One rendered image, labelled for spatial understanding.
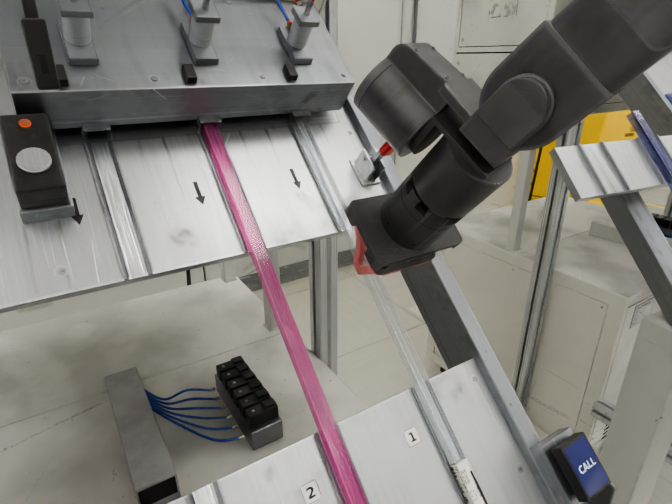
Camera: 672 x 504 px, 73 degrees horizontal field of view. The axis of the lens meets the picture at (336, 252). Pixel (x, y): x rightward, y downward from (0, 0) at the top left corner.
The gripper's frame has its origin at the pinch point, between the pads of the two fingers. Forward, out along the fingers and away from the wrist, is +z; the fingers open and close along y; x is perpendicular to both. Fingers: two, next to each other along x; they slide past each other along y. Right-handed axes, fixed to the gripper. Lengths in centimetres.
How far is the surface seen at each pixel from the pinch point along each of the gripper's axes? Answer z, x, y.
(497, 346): 76, 16, -85
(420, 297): 4.2, 4.7, -8.0
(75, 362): 59, -14, 30
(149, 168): 0.7, -15.6, 18.3
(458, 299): -0.6, 7.1, -8.9
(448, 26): 91, -151, -183
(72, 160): 0.7, -17.5, 24.7
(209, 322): 59, -14, 4
